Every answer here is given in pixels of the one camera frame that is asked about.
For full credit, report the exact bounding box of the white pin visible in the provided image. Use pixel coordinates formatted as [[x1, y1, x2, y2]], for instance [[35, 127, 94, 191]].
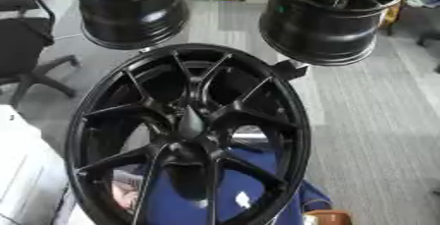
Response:
[[234, 191, 254, 210]]

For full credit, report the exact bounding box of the black spoked wheel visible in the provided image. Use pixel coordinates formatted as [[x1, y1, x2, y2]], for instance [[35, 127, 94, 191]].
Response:
[[63, 42, 313, 225]]

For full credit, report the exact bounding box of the black wheel rim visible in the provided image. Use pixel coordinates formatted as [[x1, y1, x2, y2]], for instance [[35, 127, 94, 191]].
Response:
[[257, 0, 410, 67], [56, 0, 192, 51]]

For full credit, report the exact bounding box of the brown box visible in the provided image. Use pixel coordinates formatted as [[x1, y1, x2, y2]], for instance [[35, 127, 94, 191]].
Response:
[[302, 209, 355, 225]]

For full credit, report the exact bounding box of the yellow bag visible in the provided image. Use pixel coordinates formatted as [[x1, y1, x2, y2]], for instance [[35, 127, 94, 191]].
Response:
[[379, 3, 405, 29]]

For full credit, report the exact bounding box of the white desk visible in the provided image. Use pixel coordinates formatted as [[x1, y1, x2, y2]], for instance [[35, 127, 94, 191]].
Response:
[[0, 103, 73, 225]]

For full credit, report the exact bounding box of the black office chair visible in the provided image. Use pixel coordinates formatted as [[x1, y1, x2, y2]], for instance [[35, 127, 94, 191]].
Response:
[[0, 0, 83, 109]]

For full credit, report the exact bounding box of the black wheel stand bracket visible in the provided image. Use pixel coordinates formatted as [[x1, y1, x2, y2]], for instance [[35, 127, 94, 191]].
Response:
[[269, 59, 311, 82]]

